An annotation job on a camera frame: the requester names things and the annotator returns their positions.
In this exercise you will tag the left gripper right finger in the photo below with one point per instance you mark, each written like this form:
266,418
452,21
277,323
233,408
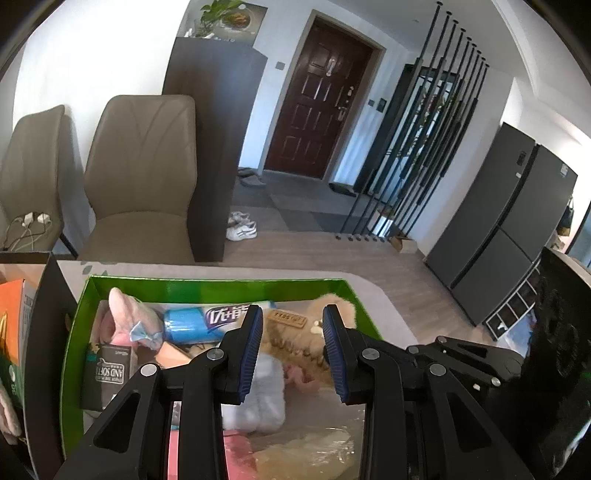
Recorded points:
426,406

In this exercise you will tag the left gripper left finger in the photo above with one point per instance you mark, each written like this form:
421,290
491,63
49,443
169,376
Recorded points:
130,438

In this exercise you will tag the blue garbage bag roll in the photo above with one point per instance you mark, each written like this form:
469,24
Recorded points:
202,324

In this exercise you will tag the light blue folded towel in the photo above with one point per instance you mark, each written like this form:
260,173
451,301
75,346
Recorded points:
264,408

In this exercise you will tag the pink flat box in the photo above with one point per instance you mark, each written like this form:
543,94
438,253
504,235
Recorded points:
238,456

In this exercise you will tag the black tissue pack left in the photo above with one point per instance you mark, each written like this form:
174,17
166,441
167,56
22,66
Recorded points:
106,369

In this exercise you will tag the pink bunny ear toy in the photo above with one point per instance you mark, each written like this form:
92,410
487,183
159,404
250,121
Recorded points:
135,324

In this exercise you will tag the yellow item in bag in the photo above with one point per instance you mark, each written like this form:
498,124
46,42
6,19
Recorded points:
309,453

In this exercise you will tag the green storage box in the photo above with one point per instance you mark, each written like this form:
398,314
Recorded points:
177,291

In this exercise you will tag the white sneakers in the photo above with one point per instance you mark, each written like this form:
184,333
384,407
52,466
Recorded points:
240,227

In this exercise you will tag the black storage box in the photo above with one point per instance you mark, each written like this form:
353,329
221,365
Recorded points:
39,446

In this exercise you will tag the dark grey refrigerator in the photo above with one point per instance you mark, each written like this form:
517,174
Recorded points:
508,215

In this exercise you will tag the orange carton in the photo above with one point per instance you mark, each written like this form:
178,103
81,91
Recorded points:
17,300

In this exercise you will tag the beige chair near cabinet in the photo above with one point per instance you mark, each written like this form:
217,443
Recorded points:
139,179

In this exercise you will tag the beige chair far left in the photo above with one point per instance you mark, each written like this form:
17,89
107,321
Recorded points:
30,199

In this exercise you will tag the dark cabinet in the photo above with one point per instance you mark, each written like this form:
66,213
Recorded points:
222,78

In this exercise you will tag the black slatted room divider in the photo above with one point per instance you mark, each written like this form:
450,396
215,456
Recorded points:
425,123

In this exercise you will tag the dark wooden door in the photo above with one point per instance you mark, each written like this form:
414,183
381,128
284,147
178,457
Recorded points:
323,87

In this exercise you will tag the framed food picture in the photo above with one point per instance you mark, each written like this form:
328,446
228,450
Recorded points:
241,24

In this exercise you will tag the potted green plant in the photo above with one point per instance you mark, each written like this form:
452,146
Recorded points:
211,13

